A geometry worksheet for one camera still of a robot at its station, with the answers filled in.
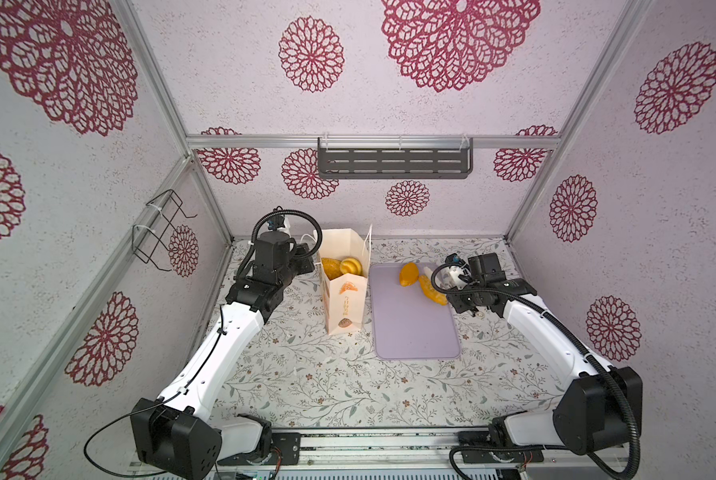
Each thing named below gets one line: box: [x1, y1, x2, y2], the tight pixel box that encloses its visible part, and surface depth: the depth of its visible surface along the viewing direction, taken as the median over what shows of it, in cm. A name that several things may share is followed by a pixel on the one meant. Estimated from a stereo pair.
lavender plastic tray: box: [369, 263, 461, 359], surface depth 98 cm
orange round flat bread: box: [399, 262, 419, 287], surface depth 105 cm
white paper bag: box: [313, 225, 373, 335], surface depth 89 cm
